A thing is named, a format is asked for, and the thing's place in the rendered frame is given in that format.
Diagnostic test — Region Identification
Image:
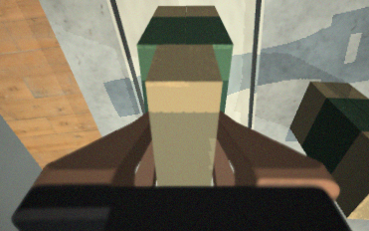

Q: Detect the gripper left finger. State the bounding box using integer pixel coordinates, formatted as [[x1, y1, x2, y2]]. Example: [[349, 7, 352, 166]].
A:
[[30, 111, 156, 189]]

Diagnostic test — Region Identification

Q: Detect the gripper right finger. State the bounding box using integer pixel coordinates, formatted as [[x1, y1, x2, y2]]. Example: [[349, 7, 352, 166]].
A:
[[212, 111, 340, 201]]

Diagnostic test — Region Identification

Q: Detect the shallow grey rectangular tray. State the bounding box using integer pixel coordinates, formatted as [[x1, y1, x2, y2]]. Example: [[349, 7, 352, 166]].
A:
[[106, 0, 265, 129]]

